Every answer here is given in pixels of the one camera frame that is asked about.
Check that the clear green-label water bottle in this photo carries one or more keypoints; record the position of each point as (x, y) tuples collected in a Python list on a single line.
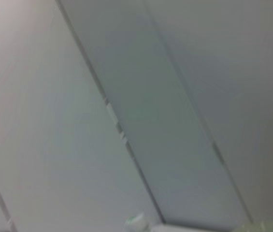
[(136, 222)]

